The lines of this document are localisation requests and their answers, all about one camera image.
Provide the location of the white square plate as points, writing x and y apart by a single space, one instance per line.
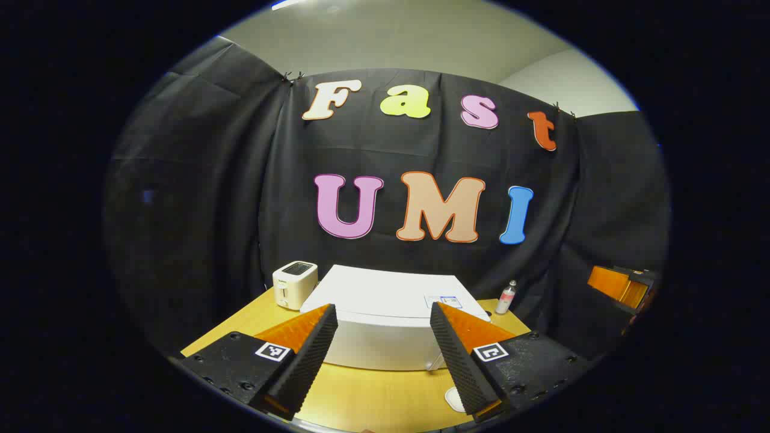
454 400

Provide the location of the white microwave oven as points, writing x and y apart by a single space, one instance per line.
379 325

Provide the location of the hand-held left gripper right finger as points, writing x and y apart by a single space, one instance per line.
460 367

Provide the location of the black backdrop cloth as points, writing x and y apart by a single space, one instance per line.
240 180

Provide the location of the white toaster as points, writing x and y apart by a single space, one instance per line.
295 282

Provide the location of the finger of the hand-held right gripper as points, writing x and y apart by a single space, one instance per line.
613 285

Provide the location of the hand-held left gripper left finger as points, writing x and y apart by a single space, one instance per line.
307 367

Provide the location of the clear bottle with pink label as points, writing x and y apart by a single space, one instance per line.
506 297

